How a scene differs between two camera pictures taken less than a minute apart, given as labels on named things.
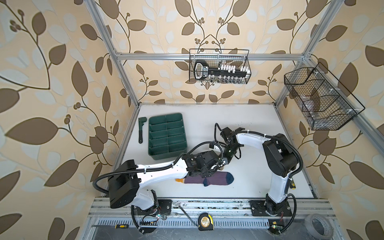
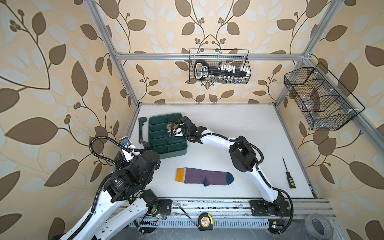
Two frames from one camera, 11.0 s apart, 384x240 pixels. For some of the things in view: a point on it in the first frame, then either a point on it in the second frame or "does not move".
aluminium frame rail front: [102, 213] does not move
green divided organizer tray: [166, 136] does not move
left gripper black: [208, 173] -> [126, 167]
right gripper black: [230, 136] -> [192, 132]
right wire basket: [326, 104] does not move
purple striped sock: [217, 178] does not move
